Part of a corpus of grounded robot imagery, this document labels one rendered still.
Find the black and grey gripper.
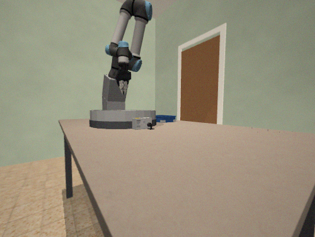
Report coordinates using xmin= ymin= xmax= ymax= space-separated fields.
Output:
xmin=117 ymin=62 xmax=131 ymax=94

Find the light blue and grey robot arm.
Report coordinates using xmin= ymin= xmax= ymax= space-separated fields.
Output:
xmin=105 ymin=0 xmax=152 ymax=80

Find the blue open crate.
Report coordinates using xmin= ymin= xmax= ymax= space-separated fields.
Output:
xmin=156 ymin=115 xmax=176 ymax=123

